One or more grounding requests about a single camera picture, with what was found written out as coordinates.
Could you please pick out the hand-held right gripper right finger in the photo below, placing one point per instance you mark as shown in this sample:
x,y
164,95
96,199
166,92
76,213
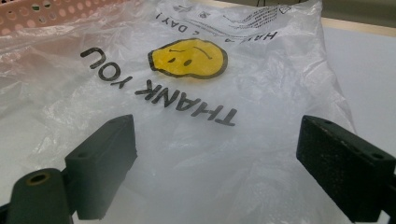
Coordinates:
x,y
345,174

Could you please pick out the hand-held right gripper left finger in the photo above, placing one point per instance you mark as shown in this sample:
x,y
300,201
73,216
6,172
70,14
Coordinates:
x,y
99,165

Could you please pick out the clear plastic bag yellow smiley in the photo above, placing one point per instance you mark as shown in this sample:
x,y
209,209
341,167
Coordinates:
x,y
249,93

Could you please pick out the pink perforated plastic basket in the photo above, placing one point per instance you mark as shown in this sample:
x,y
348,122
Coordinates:
x,y
18,15

